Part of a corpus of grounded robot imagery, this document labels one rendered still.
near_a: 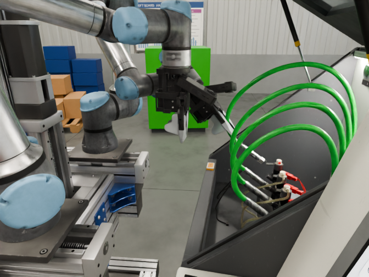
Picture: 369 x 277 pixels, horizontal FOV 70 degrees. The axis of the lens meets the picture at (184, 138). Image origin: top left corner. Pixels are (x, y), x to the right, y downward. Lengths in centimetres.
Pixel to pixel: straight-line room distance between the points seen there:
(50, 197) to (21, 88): 44
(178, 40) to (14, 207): 49
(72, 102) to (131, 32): 429
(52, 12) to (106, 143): 61
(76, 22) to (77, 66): 640
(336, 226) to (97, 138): 90
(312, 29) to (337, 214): 725
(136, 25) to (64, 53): 659
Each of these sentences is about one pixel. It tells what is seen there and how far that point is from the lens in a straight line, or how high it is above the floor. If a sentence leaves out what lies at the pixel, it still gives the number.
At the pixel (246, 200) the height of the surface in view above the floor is 111.
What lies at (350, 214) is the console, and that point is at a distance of 48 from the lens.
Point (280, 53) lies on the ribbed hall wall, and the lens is 748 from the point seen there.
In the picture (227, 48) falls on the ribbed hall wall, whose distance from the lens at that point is 726.
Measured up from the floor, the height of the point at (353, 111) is 129.
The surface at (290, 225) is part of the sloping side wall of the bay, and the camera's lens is 61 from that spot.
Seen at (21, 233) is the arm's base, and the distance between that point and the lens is 76.
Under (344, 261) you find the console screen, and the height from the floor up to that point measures 120.
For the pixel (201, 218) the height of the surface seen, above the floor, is 95.
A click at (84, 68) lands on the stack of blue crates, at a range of 703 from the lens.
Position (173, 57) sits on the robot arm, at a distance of 68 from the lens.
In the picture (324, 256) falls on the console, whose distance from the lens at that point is 52.
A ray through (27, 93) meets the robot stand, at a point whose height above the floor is 133.
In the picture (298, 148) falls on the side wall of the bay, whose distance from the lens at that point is 125.
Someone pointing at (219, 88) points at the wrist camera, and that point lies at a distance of 84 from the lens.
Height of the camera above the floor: 150
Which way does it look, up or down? 22 degrees down
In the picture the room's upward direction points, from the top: straight up
